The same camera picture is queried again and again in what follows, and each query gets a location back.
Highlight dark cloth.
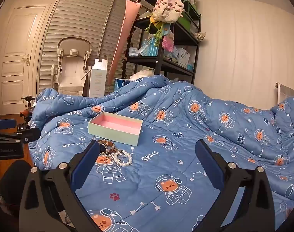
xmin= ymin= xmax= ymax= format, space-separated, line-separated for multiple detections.
xmin=0 ymin=159 xmax=39 ymax=232

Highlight white fluffy plush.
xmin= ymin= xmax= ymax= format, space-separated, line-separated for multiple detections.
xmin=131 ymin=69 xmax=155 ymax=80

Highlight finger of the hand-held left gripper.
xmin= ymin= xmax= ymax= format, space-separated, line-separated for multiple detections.
xmin=0 ymin=118 xmax=17 ymax=130
xmin=0 ymin=127 xmax=41 ymax=144

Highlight black and orange tricycle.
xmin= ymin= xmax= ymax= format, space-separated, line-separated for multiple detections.
xmin=18 ymin=95 xmax=38 ymax=131

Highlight cream crochet bag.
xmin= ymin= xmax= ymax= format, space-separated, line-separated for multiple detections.
xmin=150 ymin=0 xmax=186 ymax=24

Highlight mint box with pink lining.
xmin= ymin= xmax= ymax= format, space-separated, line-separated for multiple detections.
xmin=88 ymin=112 xmax=144 ymax=147

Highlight small pink crochet pouch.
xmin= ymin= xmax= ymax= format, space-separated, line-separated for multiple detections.
xmin=162 ymin=35 xmax=175 ymax=53

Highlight white pearl bracelet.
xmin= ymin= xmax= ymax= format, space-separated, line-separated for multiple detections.
xmin=113 ymin=150 xmax=133 ymax=167

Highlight white plastic basket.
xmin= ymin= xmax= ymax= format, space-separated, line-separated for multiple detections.
xmin=176 ymin=47 xmax=191 ymax=68

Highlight white baby high chair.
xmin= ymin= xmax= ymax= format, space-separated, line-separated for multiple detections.
xmin=50 ymin=37 xmax=93 ymax=97

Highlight gold watch with beige strap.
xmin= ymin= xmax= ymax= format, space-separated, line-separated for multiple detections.
xmin=97 ymin=139 xmax=116 ymax=155

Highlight cream panelled door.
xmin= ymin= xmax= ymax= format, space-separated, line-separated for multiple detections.
xmin=0 ymin=3 xmax=52 ymax=116

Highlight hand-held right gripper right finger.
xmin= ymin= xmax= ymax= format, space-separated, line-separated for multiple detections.
xmin=195 ymin=139 xmax=275 ymax=232

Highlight tall white carton box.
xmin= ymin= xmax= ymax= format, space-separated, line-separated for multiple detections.
xmin=89 ymin=58 xmax=108 ymax=98

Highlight green crochet toy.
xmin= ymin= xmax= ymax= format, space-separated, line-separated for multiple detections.
xmin=144 ymin=17 xmax=167 ymax=47

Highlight blue tissue pack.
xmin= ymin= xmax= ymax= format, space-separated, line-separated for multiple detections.
xmin=114 ymin=78 xmax=132 ymax=93

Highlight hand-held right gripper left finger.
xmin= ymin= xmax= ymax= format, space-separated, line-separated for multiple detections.
xmin=19 ymin=140 xmax=106 ymax=232

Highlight black metal shelf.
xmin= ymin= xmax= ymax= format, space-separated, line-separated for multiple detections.
xmin=121 ymin=0 xmax=202 ymax=85

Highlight green storage box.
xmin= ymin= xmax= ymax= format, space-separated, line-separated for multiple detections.
xmin=183 ymin=0 xmax=201 ymax=32

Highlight blue astronaut bear blanket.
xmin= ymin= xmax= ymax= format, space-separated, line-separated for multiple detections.
xmin=28 ymin=74 xmax=294 ymax=232

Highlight louvered closet doors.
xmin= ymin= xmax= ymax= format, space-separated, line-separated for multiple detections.
xmin=38 ymin=0 xmax=143 ymax=95

